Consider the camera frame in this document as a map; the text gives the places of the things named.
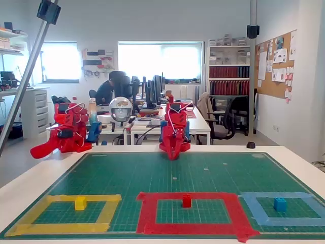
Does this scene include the wall tool pegboard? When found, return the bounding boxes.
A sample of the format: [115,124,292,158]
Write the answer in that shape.
[81,48,115,80]

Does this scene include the wide bright window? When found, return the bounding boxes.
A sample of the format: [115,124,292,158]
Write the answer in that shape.
[117,41,204,83]

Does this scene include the slanted silver camera pole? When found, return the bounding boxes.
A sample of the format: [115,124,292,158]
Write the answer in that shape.
[0,0,59,158]

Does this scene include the blue table clamp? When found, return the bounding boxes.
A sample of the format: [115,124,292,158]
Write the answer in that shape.
[184,120,191,143]
[86,121,103,143]

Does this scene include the yellow toy brick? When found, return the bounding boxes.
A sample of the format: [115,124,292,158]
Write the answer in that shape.
[75,196,87,211]

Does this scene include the blue toy brick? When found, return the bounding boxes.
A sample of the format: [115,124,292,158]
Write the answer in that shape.
[274,197,287,212]

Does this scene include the white office desk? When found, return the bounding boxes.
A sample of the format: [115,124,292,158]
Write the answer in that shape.
[46,105,212,146]

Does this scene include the red tape square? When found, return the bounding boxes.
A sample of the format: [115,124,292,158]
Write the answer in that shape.
[136,192,261,243]

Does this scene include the yellow tape square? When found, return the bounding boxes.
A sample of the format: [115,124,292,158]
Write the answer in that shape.
[5,194,122,237]

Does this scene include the orange blue water bottle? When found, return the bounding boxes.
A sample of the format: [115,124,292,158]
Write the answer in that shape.
[88,98,99,123]

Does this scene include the beige jacket on chair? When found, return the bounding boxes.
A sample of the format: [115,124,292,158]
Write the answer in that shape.
[197,92,217,120]

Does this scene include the black computer monitors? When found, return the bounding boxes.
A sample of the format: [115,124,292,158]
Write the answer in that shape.
[131,72,166,109]

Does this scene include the red leader arm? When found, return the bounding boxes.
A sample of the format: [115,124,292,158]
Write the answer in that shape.
[29,101,92,160]

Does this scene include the white servo cable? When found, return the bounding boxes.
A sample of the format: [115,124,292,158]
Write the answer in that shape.
[168,102,195,143]

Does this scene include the upright grey pole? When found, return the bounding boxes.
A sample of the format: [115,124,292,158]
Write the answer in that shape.
[248,0,258,137]

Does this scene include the blue tape square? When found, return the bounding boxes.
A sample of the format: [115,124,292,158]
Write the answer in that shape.
[238,192,325,227]

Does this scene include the small bright window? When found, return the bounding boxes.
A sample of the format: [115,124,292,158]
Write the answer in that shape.
[40,41,80,84]

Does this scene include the white shelf with binders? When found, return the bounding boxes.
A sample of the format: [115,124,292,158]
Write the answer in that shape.
[207,34,251,98]

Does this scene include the white wall shelf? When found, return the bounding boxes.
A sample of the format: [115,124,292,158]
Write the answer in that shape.
[0,22,29,56]

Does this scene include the cork pin board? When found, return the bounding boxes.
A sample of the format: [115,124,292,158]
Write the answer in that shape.
[254,29,298,100]

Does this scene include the green cutting mat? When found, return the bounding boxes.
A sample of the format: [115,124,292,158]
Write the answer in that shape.
[5,151,325,239]

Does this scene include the black pole clamp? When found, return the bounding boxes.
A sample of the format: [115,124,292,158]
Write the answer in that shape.
[246,24,261,40]
[37,0,62,26]

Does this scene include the black office chair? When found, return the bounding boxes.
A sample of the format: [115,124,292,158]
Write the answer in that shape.
[207,94,249,140]

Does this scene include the white helmet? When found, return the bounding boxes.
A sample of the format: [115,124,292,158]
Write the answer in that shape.
[109,97,133,128]

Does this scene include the white drawer cabinet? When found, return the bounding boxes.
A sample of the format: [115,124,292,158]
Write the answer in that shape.
[21,87,50,140]

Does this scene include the seated person in dark clothes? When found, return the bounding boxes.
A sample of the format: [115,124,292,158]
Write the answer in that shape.
[88,71,133,107]

